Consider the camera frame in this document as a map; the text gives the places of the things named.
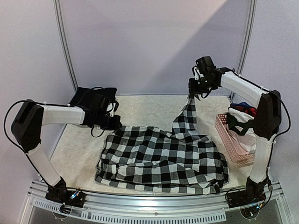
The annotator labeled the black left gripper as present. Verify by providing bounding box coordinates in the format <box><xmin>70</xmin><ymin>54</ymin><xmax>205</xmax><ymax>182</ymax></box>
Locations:
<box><xmin>97</xmin><ymin>112</ymin><xmax>122</xmax><ymax>131</ymax></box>

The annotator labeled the black t-shirt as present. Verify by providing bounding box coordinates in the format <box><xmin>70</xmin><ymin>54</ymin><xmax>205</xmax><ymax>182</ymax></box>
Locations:
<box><xmin>69</xmin><ymin>87</ymin><xmax>117</xmax><ymax>107</ymax></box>

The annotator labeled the black white checked shirt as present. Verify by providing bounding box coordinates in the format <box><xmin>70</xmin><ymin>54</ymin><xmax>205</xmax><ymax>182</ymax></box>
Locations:
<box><xmin>95</xmin><ymin>96</ymin><xmax>229</xmax><ymax>195</ymax></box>

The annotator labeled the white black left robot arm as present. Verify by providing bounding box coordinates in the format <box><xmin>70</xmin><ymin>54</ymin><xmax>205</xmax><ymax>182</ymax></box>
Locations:
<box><xmin>11</xmin><ymin>94</ymin><xmax>121</xmax><ymax>203</ymax></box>

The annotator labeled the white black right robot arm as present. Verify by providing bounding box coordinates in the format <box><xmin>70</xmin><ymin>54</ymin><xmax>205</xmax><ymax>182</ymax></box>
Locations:
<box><xmin>189</xmin><ymin>56</ymin><xmax>281</xmax><ymax>184</ymax></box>

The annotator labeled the pink plastic laundry basket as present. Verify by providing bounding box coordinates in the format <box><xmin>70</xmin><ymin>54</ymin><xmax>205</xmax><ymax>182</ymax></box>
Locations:
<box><xmin>215</xmin><ymin>113</ymin><xmax>255</xmax><ymax>167</ymax></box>

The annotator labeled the blue plaid garment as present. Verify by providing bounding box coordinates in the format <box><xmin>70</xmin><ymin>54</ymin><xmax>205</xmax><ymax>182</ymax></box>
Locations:
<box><xmin>230</xmin><ymin>102</ymin><xmax>251</xmax><ymax>108</ymax></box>

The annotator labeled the red black plaid shirt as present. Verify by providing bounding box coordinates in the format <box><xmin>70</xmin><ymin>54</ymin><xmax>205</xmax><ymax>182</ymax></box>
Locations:
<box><xmin>231</xmin><ymin>105</ymin><xmax>257</xmax><ymax>117</ymax></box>

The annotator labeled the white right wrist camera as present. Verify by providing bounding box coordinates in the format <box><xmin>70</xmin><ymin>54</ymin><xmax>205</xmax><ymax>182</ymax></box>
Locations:
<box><xmin>192</xmin><ymin>66</ymin><xmax>200</xmax><ymax>81</ymax></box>

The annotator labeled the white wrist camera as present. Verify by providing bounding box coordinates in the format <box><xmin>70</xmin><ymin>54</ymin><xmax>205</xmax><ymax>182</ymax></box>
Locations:
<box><xmin>192</xmin><ymin>66</ymin><xmax>200</xmax><ymax>81</ymax></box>
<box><xmin>106</xmin><ymin>101</ymin><xmax>119</xmax><ymax>117</ymax></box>

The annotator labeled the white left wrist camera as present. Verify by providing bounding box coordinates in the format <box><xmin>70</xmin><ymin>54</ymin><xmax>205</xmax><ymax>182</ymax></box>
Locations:
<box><xmin>106</xmin><ymin>101</ymin><xmax>119</xmax><ymax>117</ymax></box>

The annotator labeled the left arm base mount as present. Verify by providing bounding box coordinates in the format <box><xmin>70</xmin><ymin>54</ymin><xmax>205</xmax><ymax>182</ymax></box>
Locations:
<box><xmin>45</xmin><ymin>177</ymin><xmax>86</xmax><ymax>208</ymax></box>

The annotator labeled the right aluminium frame post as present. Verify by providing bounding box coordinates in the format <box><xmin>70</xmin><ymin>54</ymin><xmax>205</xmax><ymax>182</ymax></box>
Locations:
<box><xmin>236</xmin><ymin>0</ymin><xmax>257</xmax><ymax>74</ymax></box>

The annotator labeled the aluminium frame post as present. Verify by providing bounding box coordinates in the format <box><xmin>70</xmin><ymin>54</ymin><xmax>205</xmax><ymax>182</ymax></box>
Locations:
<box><xmin>236</xmin><ymin>0</ymin><xmax>257</xmax><ymax>74</ymax></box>
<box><xmin>53</xmin><ymin>0</ymin><xmax>78</xmax><ymax>91</ymax></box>

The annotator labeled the front aluminium rail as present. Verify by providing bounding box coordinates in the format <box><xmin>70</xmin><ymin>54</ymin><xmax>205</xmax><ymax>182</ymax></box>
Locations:
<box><xmin>21</xmin><ymin>181</ymin><xmax>292</xmax><ymax>224</ymax></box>

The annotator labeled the left aluminium frame post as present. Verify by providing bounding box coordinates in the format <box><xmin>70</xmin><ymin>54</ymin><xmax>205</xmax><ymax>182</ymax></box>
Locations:
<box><xmin>53</xmin><ymin>0</ymin><xmax>78</xmax><ymax>91</ymax></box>

